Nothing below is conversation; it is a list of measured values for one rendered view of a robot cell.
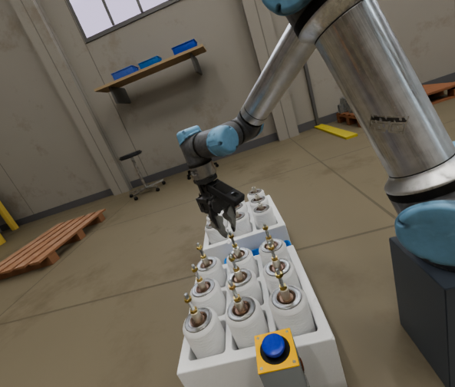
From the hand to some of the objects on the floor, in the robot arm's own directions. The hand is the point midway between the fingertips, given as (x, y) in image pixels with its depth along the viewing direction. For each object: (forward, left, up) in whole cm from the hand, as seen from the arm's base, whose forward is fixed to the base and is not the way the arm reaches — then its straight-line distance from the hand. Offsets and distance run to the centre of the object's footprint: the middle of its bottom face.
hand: (230, 231), depth 80 cm
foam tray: (0, +11, -35) cm, 37 cm away
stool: (+152, -250, -35) cm, 294 cm away
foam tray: (+2, -43, -35) cm, 55 cm away
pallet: (+214, -138, -35) cm, 258 cm away
